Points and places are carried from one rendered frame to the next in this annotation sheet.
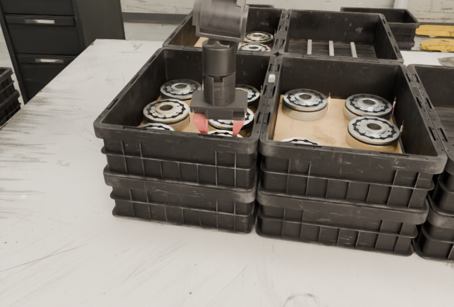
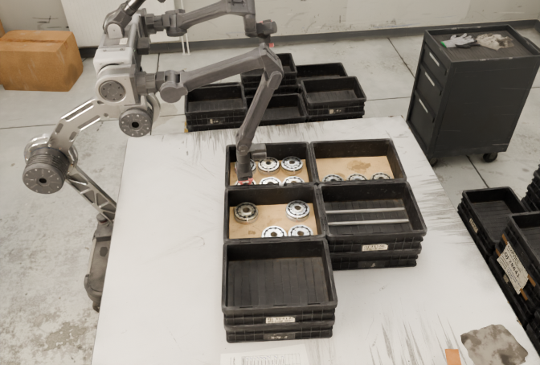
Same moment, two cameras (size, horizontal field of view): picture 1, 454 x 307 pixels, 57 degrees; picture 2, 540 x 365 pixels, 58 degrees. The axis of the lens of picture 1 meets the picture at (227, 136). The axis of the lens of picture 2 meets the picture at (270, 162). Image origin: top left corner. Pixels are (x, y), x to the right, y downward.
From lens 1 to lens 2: 1.95 m
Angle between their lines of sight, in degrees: 60
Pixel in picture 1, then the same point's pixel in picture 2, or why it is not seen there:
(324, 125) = (284, 222)
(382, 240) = not seen: hidden behind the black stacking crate
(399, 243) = not seen: hidden behind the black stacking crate
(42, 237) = (216, 166)
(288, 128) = (276, 209)
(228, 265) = (214, 218)
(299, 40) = (403, 204)
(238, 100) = (243, 174)
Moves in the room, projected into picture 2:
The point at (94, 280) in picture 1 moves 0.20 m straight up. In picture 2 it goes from (200, 186) to (196, 155)
